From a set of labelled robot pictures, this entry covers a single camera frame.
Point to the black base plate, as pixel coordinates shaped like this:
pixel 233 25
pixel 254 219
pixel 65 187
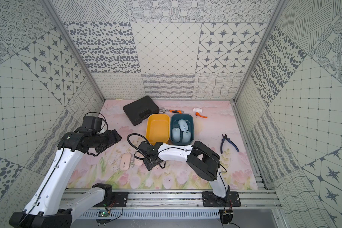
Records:
pixel 232 199
pixel 114 199

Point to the aluminium mounting rail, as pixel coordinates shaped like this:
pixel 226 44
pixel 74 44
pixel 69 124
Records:
pixel 260 208

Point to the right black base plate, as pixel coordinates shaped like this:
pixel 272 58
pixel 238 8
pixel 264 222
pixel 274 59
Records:
pixel 232 199

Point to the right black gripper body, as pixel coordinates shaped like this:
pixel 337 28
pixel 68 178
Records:
pixel 148 163

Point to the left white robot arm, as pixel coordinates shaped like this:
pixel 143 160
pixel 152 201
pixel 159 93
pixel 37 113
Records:
pixel 44 210

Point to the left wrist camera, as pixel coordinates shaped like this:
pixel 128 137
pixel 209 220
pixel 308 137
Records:
pixel 92 123

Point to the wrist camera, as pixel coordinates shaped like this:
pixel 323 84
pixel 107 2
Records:
pixel 147 149
pixel 92 123

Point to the black plastic tool case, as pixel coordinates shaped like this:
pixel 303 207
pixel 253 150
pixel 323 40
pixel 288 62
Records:
pixel 140 110

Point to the floral pink table mat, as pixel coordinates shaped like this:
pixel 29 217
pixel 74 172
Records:
pixel 105 168

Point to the white orange pipe valve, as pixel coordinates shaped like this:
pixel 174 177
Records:
pixel 198 112

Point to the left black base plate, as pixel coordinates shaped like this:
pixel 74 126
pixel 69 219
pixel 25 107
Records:
pixel 114 199

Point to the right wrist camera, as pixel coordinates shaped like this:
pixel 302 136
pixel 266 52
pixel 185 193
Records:
pixel 147 149

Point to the pink mouse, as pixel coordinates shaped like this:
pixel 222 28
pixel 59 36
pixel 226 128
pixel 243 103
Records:
pixel 125 161
pixel 138 162

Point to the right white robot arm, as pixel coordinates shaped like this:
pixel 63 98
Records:
pixel 203 160

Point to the blue handled pliers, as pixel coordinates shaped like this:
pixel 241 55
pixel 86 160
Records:
pixel 225 138

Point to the teal storage box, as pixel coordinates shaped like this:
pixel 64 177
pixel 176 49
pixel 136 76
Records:
pixel 174 123

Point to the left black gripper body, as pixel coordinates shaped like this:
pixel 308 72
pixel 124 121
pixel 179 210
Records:
pixel 112 136

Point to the green circuit board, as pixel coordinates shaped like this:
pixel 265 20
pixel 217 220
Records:
pixel 103 214

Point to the right black controller board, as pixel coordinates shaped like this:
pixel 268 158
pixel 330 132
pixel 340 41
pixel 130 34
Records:
pixel 226 216

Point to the orange handled adjustable wrench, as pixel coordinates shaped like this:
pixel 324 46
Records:
pixel 163 110

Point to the yellow storage box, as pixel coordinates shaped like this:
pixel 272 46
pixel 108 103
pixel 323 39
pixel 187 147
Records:
pixel 158 129

